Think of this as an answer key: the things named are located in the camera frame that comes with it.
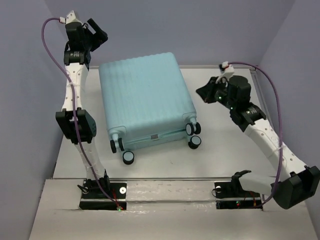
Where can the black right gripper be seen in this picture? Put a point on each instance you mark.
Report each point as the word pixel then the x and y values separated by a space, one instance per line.
pixel 206 92

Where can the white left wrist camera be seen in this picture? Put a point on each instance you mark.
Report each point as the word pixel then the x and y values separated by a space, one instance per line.
pixel 71 17

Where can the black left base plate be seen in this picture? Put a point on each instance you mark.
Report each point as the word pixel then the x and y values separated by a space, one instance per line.
pixel 96 200

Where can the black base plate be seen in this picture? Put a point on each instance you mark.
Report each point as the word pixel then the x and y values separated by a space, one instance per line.
pixel 96 200
pixel 228 199

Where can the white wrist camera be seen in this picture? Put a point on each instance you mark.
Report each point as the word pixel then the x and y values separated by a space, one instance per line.
pixel 71 17
pixel 226 72

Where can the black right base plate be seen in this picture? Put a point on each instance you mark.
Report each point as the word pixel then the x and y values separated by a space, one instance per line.
pixel 228 199

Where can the light blue hard-shell suitcase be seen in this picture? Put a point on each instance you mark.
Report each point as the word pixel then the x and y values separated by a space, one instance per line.
pixel 147 103

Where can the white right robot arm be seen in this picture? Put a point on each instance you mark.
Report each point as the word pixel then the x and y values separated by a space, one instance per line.
pixel 294 181

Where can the aluminium table rail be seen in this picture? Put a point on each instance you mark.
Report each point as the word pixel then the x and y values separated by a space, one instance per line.
pixel 257 85

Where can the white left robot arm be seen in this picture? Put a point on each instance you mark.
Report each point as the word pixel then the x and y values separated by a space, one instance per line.
pixel 74 120

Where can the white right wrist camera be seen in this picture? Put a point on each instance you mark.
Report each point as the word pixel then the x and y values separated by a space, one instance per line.
pixel 226 72

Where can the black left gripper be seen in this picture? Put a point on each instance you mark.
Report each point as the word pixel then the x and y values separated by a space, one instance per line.
pixel 99 37

